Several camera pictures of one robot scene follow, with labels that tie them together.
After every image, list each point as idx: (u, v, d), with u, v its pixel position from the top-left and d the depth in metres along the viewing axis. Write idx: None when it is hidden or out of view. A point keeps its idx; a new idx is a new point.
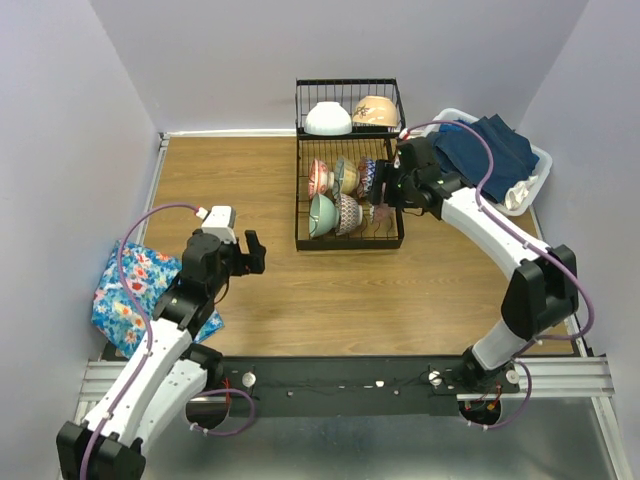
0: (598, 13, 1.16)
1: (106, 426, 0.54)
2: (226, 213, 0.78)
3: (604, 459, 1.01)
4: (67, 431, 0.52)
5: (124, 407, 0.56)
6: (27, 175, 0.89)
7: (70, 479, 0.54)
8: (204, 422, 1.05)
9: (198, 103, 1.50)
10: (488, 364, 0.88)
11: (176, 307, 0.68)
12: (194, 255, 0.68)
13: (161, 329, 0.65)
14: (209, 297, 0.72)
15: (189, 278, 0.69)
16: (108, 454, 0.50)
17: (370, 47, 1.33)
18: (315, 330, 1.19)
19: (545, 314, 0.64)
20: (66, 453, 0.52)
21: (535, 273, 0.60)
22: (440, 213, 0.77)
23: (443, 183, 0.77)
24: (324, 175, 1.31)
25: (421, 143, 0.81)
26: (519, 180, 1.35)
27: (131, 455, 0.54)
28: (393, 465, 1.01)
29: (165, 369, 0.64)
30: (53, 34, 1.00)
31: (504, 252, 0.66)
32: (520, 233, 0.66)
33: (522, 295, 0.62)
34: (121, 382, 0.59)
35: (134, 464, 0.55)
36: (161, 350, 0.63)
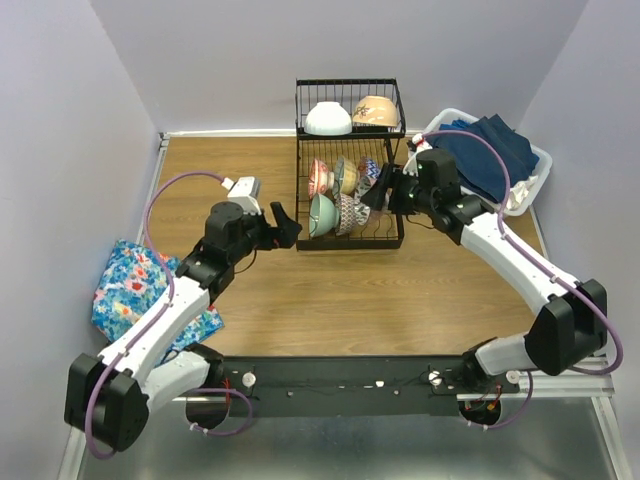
0: (598, 13, 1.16)
1: (121, 362, 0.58)
2: (250, 184, 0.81)
3: (605, 459, 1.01)
4: (81, 362, 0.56)
5: (141, 348, 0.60)
6: (27, 176, 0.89)
7: (73, 417, 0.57)
8: (204, 422, 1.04)
9: (199, 103, 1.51)
10: (491, 369, 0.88)
11: (198, 270, 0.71)
12: (217, 222, 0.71)
13: (184, 285, 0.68)
14: (230, 265, 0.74)
15: (211, 244, 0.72)
16: (117, 389, 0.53)
17: (370, 47, 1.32)
18: (314, 330, 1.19)
19: (573, 353, 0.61)
20: (77, 384, 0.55)
21: (564, 310, 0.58)
22: (459, 239, 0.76)
23: (463, 207, 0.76)
24: (324, 176, 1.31)
25: (445, 162, 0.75)
26: (519, 180, 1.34)
27: (136, 402, 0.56)
28: (393, 465, 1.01)
29: (182, 322, 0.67)
30: (53, 34, 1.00)
31: (530, 285, 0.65)
32: (547, 266, 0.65)
33: (550, 332, 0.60)
34: (140, 324, 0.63)
35: (137, 413, 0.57)
36: (181, 302, 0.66)
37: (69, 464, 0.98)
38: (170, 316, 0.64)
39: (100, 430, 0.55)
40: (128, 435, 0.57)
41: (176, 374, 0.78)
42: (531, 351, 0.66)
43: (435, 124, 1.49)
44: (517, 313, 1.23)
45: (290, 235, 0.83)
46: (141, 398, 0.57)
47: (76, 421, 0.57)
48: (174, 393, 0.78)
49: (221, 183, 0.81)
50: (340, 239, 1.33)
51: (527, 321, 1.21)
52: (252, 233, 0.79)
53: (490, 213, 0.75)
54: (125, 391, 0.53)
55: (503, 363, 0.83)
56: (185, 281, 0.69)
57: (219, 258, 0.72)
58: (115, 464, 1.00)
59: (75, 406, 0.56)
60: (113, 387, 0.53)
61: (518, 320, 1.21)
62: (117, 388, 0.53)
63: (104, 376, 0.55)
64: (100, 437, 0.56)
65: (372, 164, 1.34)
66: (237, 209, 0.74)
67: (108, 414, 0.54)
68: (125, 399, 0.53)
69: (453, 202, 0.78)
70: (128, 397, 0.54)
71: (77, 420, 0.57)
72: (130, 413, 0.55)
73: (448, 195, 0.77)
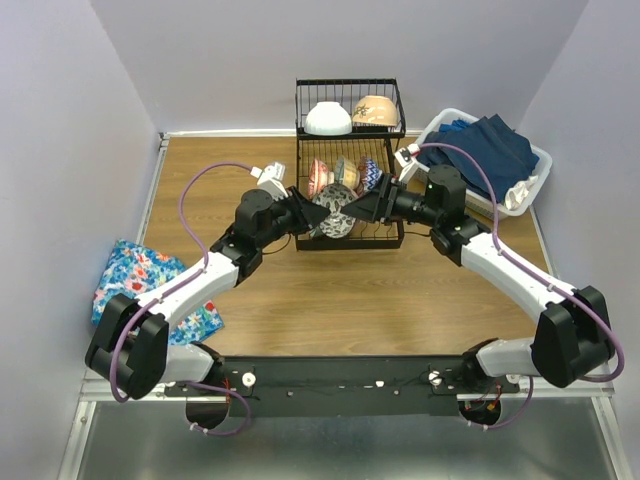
0: (598, 13, 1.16)
1: (155, 306, 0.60)
2: (274, 169, 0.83)
3: (604, 459, 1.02)
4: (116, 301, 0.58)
5: (174, 299, 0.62)
6: (26, 176, 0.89)
7: (95, 355, 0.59)
8: (204, 422, 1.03)
9: (198, 103, 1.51)
10: (491, 371, 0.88)
11: (228, 252, 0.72)
12: (246, 211, 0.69)
13: (218, 257, 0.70)
14: (259, 249, 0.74)
15: (240, 230, 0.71)
16: (147, 330, 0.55)
17: (370, 48, 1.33)
18: (315, 330, 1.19)
19: (580, 362, 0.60)
20: (109, 321, 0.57)
21: (563, 316, 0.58)
22: (459, 260, 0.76)
23: (461, 229, 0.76)
24: (324, 175, 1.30)
25: (456, 188, 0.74)
26: (519, 180, 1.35)
27: (158, 352, 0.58)
28: (393, 465, 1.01)
29: (212, 291, 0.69)
30: (53, 35, 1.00)
31: (528, 295, 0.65)
32: (543, 275, 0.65)
33: (552, 340, 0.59)
34: (173, 281, 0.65)
35: (157, 364, 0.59)
36: (214, 271, 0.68)
37: (69, 463, 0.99)
38: (203, 278, 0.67)
39: (120, 372, 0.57)
40: (144, 383, 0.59)
41: (189, 355, 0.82)
42: (539, 365, 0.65)
43: (435, 124, 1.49)
44: (516, 313, 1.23)
45: (307, 216, 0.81)
46: (164, 349, 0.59)
47: (96, 361, 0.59)
48: (174, 379, 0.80)
49: (248, 171, 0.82)
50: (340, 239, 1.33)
51: (527, 321, 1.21)
52: (282, 220, 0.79)
53: (488, 233, 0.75)
54: (155, 333, 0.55)
55: (506, 365, 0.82)
56: (219, 256, 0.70)
57: (248, 243, 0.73)
58: (115, 464, 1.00)
59: (101, 345, 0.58)
60: (145, 328, 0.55)
61: (517, 320, 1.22)
62: (147, 330, 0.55)
63: (135, 318, 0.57)
64: (118, 380, 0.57)
65: (371, 164, 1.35)
66: (267, 196, 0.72)
67: (132, 355, 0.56)
68: (153, 342, 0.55)
69: (453, 223, 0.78)
70: (155, 341, 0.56)
71: (98, 360, 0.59)
72: (153, 359, 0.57)
73: (452, 216, 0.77)
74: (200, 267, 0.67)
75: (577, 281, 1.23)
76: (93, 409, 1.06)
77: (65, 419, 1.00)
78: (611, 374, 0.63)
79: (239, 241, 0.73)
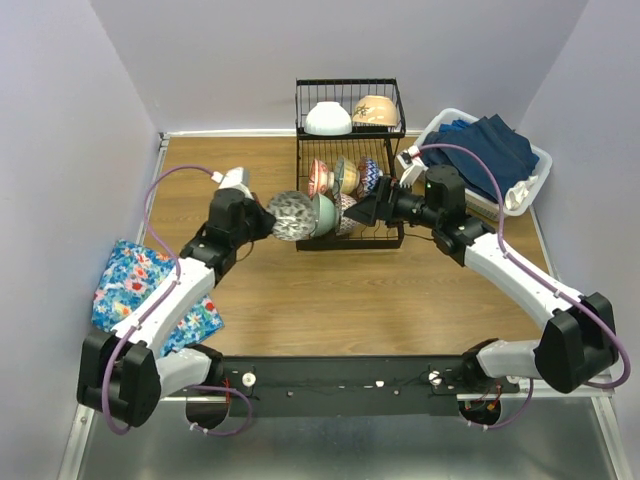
0: (598, 14, 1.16)
1: (135, 335, 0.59)
2: (239, 174, 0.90)
3: (605, 459, 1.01)
4: (92, 339, 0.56)
5: (152, 322, 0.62)
6: (25, 176, 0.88)
7: (86, 393, 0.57)
8: (204, 422, 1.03)
9: (199, 103, 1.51)
10: (491, 371, 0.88)
11: (201, 252, 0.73)
12: (221, 205, 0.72)
13: (189, 264, 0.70)
14: (232, 248, 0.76)
15: (214, 227, 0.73)
16: (132, 362, 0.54)
17: (370, 48, 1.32)
18: (315, 330, 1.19)
19: (585, 368, 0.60)
20: (90, 359, 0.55)
21: (569, 325, 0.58)
22: (463, 260, 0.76)
23: (465, 228, 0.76)
24: (324, 175, 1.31)
25: (455, 185, 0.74)
26: (519, 180, 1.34)
27: (149, 377, 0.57)
28: (393, 465, 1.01)
29: (189, 301, 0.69)
30: (52, 35, 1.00)
31: (534, 300, 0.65)
32: (550, 280, 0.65)
33: (558, 347, 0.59)
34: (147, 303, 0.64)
35: (151, 388, 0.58)
36: (188, 281, 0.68)
37: (69, 464, 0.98)
38: (180, 290, 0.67)
39: (116, 405, 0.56)
40: (143, 410, 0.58)
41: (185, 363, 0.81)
42: (542, 369, 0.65)
43: (435, 124, 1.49)
44: (516, 313, 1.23)
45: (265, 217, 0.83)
46: (155, 371, 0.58)
47: (88, 400, 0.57)
48: (175, 387, 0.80)
49: (211, 177, 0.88)
50: (340, 239, 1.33)
51: (527, 321, 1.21)
52: (250, 221, 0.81)
53: (492, 233, 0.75)
54: (140, 363, 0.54)
55: (506, 367, 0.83)
56: (192, 260, 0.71)
57: (223, 242, 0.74)
58: (115, 464, 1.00)
59: (89, 384, 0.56)
60: (128, 359, 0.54)
61: (517, 320, 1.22)
62: (133, 360, 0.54)
63: (118, 350, 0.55)
64: (115, 413, 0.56)
65: (372, 164, 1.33)
66: (237, 192, 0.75)
67: (123, 388, 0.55)
68: (141, 370, 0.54)
69: (456, 223, 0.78)
70: (143, 369, 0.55)
71: (90, 397, 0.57)
72: (146, 385, 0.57)
73: (453, 215, 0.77)
74: (174, 281, 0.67)
75: (577, 281, 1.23)
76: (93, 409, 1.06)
77: (65, 419, 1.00)
78: (615, 380, 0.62)
79: (211, 241, 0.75)
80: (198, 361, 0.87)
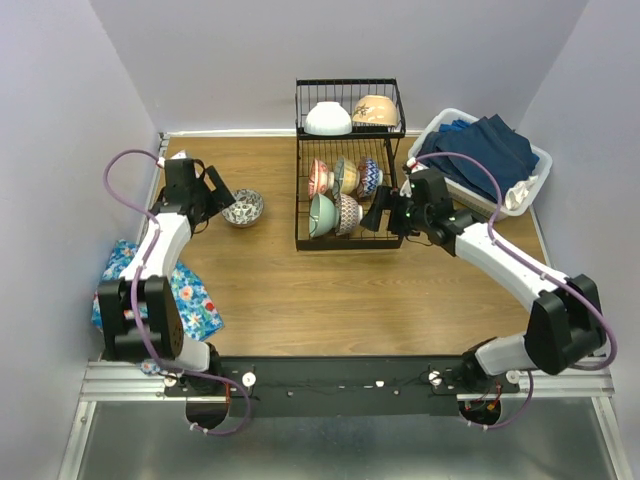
0: (598, 14, 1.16)
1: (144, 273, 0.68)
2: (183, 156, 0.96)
3: (605, 459, 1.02)
4: (107, 289, 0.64)
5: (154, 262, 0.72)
6: (25, 178, 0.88)
7: (117, 339, 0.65)
8: (205, 422, 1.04)
9: (198, 103, 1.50)
10: (490, 368, 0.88)
11: (168, 207, 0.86)
12: (174, 164, 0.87)
13: (165, 216, 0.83)
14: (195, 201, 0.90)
15: (173, 185, 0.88)
16: (153, 290, 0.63)
17: (370, 48, 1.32)
18: (314, 330, 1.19)
19: (572, 349, 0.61)
20: (112, 305, 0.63)
21: (556, 304, 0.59)
22: (453, 249, 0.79)
23: (455, 219, 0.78)
24: (324, 175, 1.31)
25: (435, 179, 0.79)
26: (519, 180, 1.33)
27: (171, 305, 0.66)
28: (392, 465, 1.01)
29: (176, 243, 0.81)
30: (52, 35, 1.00)
31: (521, 283, 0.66)
32: (537, 264, 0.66)
33: (544, 327, 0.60)
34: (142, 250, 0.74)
35: (174, 316, 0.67)
36: (168, 228, 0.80)
37: (69, 464, 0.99)
38: (166, 235, 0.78)
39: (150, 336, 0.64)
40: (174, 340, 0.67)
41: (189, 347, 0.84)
42: (532, 353, 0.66)
43: (435, 124, 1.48)
44: (517, 314, 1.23)
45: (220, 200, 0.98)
46: (173, 306, 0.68)
47: (120, 348, 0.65)
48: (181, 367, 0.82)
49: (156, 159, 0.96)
50: (339, 240, 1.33)
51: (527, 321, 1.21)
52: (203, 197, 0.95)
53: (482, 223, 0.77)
54: (161, 289, 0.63)
55: (504, 362, 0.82)
56: (164, 214, 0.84)
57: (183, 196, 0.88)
58: (116, 463, 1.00)
59: (117, 332, 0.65)
60: (149, 289, 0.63)
61: (517, 320, 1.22)
62: (152, 292, 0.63)
63: (136, 288, 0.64)
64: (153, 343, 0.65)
65: (372, 164, 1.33)
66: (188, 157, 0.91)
67: (153, 318, 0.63)
68: (163, 298, 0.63)
69: (446, 215, 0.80)
70: (163, 299, 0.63)
71: (121, 342, 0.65)
72: (170, 316, 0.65)
73: (440, 209, 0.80)
74: (159, 228, 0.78)
75: None
76: (93, 409, 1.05)
77: (65, 420, 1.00)
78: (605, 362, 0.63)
79: (173, 197, 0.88)
80: (199, 353, 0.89)
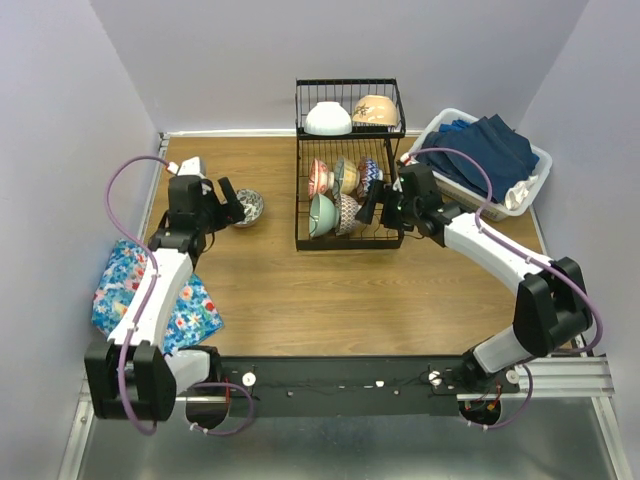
0: (598, 14, 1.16)
1: (135, 336, 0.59)
2: (197, 163, 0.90)
3: (605, 459, 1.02)
4: (93, 353, 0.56)
5: (148, 320, 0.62)
6: (25, 178, 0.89)
7: (103, 404, 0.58)
8: (205, 422, 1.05)
9: (198, 102, 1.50)
10: (488, 367, 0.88)
11: (170, 238, 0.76)
12: (181, 187, 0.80)
13: (165, 256, 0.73)
14: (199, 229, 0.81)
15: (177, 211, 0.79)
16: (142, 359, 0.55)
17: (369, 48, 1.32)
18: (313, 330, 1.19)
19: (559, 331, 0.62)
20: (99, 372, 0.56)
21: (540, 286, 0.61)
22: (442, 241, 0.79)
23: (443, 210, 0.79)
24: (324, 175, 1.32)
25: (424, 173, 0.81)
26: (519, 180, 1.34)
27: (163, 371, 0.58)
28: (392, 465, 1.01)
29: (176, 287, 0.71)
30: (53, 36, 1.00)
31: (507, 268, 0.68)
32: (522, 249, 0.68)
33: (531, 309, 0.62)
34: (137, 302, 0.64)
35: (167, 380, 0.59)
36: (167, 271, 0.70)
37: (69, 464, 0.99)
38: (164, 282, 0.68)
39: (138, 404, 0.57)
40: (167, 405, 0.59)
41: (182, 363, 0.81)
42: (521, 335, 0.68)
43: (435, 124, 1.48)
44: None
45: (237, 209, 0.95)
46: (166, 366, 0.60)
47: (110, 411, 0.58)
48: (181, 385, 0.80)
49: (168, 166, 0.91)
50: (339, 240, 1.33)
51: None
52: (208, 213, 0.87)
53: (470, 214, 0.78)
54: (151, 359, 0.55)
55: (500, 356, 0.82)
56: (166, 249, 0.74)
57: (188, 225, 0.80)
58: (116, 464, 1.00)
59: (104, 396, 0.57)
60: (138, 358, 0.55)
61: None
62: (142, 362, 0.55)
63: (125, 354, 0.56)
64: (141, 411, 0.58)
65: (372, 164, 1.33)
66: (194, 177, 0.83)
67: (141, 388, 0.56)
68: (153, 368, 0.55)
69: (435, 207, 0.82)
70: (153, 369, 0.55)
71: (109, 407, 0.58)
72: (161, 384, 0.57)
73: (429, 202, 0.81)
74: (156, 274, 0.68)
75: None
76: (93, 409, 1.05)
77: (65, 420, 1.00)
78: (593, 343, 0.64)
79: (177, 225, 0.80)
80: (195, 367, 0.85)
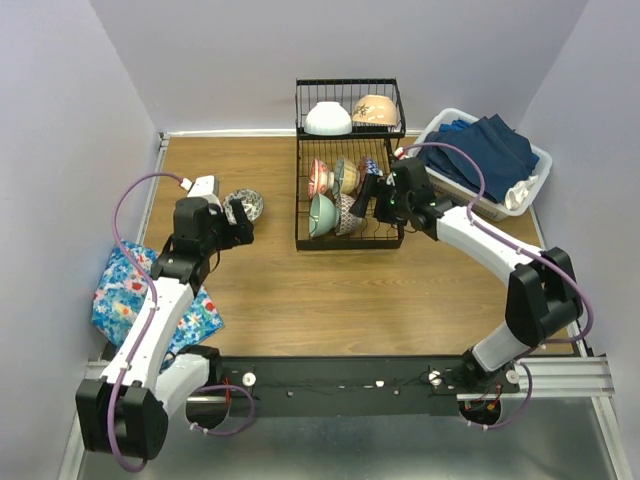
0: (598, 14, 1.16)
1: (127, 376, 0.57)
2: (211, 182, 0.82)
3: (605, 459, 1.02)
4: (84, 390, 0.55)
5: (142, 358, 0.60)
6: (25, 178, 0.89)
7: (92, 441, 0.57)
8: (204, 422, 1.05)
9: (198, 102, 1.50)
10: (488, 364, 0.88)
11: (172, 267, 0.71)
12: (186, 213, 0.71)
13: (166, 286, 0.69)
14: (204, 255, 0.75)
15: (181, 238, 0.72)
16: (133, 402, 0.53)
17: (369, 48, 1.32)
18: (313, 330, 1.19)
19: (550, 320, 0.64)
20: (88, 411, 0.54)
21: (531, 276, 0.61)
22: (435, 234, 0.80)
23: (435, 204, 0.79)
24: (324, 175, 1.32)
25: (416, 167, 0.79)
26: (519, 180, 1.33)
27: (154, 411, 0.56)
28: (392, 465, 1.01)
29: (176, 319, 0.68)
30: (53, 37, 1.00)
31: (498, 259, 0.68)
32: (512, 240, 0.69)
33: (521, 299, 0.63)
34: (133, 337, 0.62)
35: (158, 420, 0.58)
36: (166, 303, 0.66)
37: (69, 464, 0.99)
38: (162, 316, 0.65)
39: (127, 443, 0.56)
40: (156, 444, 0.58)
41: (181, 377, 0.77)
42: (512, 324, 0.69)
43: (435, 124, 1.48)
44: None
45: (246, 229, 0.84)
46: (157, 405, 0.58)
47: (98, 446, 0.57)
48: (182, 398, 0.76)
49: (180, 182, 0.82)
50: (340, 240, 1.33)
51: None
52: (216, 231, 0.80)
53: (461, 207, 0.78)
54: (141, 403, 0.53)
55: (496, 351, 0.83)
56: (164, 282, 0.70)
57: (192, 251, 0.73)
58: (116, 464, 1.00)
59: (93, 433, 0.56)
60: (129, 400, 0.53)
61: None
62: (132, 404, 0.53)
63: (115, 394, 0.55)
64: (129, 449, 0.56)
65: (372, 164, 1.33)
66: (201, 200, 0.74)
67: (130, 429, 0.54)
68: (143, 411, 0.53)
69: (427, 201, 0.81)
70: (143, 411, 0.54)
71: (98, 444, 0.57)
72: (150, 426, 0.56)
73: (421, 196, 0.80)
74: (154, 308, 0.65)
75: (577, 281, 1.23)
76: None
77: (65, 420, 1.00)
78: (582, 331, 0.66)
79: (181, 252, 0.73)
80: (195, 375, 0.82)
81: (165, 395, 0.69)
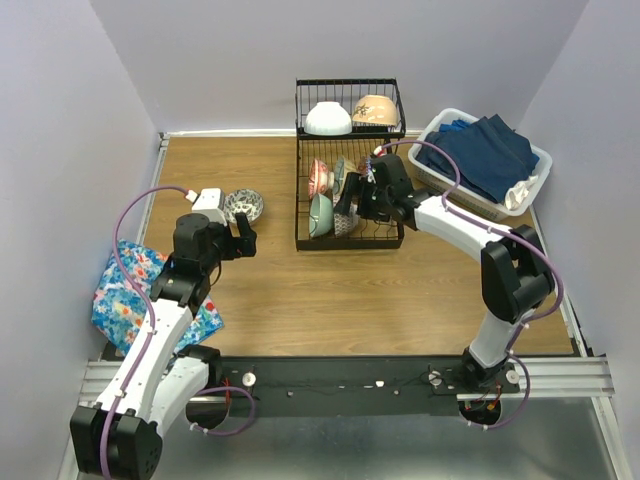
0: (598, 13, 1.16)
1: (121, 404, 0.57)
2: (217, 195, 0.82)
3: (605, 460, 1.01)
4: (78, 416, 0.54)
5: (136, 384, 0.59)
6: (25, 177, 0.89)
7: (87, 466, 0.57)
8: (205, 422, 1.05)
9: (198, 102, 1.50)
10: (485, 360, 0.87)
11: (172, 288, 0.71)
12: (186, 233, 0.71)
13: (164, 309, 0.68)
14: (205, 275, 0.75)
15: (181, 257, 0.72)
16: (127, 430, 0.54)
17: (369, 48, 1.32)
18: (313, 330, 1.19)
19: (523, 295, 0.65)
20: (83, 438, 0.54)
21: (502, 252, 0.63)
22: (415, 224, 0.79)
23: (413, 196, 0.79)
24: (324, 175, 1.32)
25: (393, 162, 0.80)
26: (519, 180, 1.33)
27: (147, 437, 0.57)
28: (392, 465, 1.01)
29: (173, 342, 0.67)
30: (53, 37, 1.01)
31: (470, 240, 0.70)
32: (482, 220, 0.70)
33: (494, 275, 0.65)
34: (129, 361, 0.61)
35: (151, 444, 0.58)
36: (164, 328, 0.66)
37: (69, 464, 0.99)
38: (158, 341, 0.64)
39: (119, 468, 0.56)
40: (148, 468, 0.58)
41: (176, 386, 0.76)
42: (489, 303, 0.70)
43: (435, 124, 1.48)
44: None
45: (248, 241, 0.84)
46: (151, 430, 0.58)
47: (92, 471, 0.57)
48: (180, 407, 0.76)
49: (186, 194, 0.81)
50: (340, 240, 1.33)
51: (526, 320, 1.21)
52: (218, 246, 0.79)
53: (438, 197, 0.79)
54: (135, 431, 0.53)
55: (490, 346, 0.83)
56: (163, 304, 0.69)
57: (192, 271, 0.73)
58: None
59: (86, 457, 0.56)
60: (123, 428, 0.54)
61: None
62: (125, 432, 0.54)
63: (110, 421, 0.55)
64: (121, 473, 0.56)
65: None
66: (202, 219, 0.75)
67: (123, 455, 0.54)
68: (136, 439, 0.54)
69: (406, 194, 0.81)
70: (136, 438, 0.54)
71: (92, 468, 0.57)
72: (143, 451, 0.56)
73: (400, 190, 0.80)
74: (151, 332, 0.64)
75: (577, 281, 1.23)
76: None
77: (65, 420, 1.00)
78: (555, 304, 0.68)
79: (180, 271, 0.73)
80: (194, 381, 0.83)
81: (163, 408, 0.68)
